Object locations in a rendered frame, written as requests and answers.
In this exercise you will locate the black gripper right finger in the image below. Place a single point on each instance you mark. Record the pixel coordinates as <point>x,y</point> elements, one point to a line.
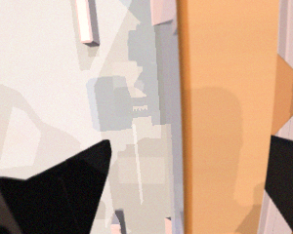
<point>279,179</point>

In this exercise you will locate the small orange block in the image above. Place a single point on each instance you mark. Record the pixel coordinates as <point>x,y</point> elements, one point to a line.
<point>283,95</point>

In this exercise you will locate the long orange box with clear front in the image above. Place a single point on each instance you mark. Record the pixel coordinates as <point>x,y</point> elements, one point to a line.
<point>219,59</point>

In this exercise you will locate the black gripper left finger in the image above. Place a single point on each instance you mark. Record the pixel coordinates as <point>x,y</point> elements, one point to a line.
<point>61,200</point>

